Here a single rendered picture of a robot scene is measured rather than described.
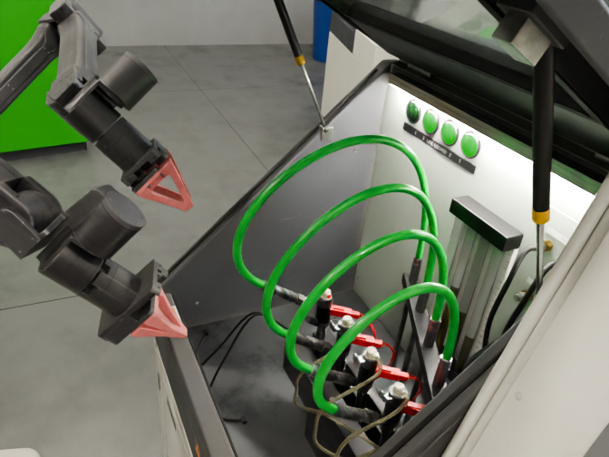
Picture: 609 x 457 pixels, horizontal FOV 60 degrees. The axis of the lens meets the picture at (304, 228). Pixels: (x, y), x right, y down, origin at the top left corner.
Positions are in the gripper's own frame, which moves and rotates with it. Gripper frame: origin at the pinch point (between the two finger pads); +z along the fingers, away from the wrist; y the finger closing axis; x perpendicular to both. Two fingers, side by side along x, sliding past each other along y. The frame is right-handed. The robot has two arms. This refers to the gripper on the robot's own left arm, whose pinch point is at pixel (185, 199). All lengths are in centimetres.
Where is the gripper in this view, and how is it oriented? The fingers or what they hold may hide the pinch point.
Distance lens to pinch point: 82.1
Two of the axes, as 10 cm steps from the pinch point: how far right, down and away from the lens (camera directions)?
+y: -2.6, -3.0, 9.2
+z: 6.5, 6.5, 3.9
